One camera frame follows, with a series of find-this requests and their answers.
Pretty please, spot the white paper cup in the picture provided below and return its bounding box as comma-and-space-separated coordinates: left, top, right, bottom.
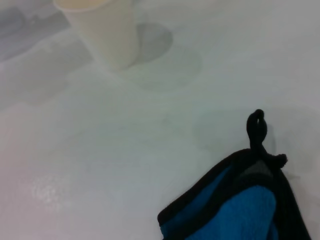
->
53, 0, 139, 70

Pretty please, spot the blue rag with black trim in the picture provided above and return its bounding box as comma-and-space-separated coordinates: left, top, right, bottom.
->
157, 108, 314, 240

